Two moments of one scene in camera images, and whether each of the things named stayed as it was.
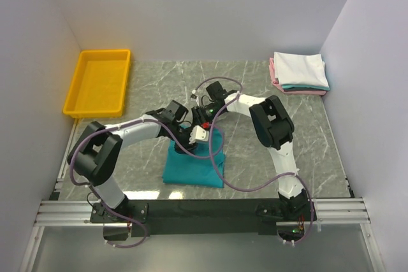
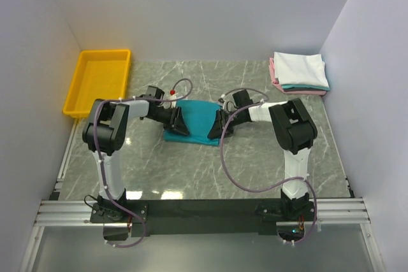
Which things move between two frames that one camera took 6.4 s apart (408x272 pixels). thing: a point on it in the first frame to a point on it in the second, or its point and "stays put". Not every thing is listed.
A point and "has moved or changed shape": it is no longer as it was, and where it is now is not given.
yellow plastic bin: (100, 84) stays put
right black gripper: (196, 116) to (224, 121)
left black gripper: (185, 144) to (173, 119)
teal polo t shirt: (205, 167) has moved or changed shape
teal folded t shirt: (317, 87) stays put
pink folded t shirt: (278, 86) stays put
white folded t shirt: (301, 69) stays put
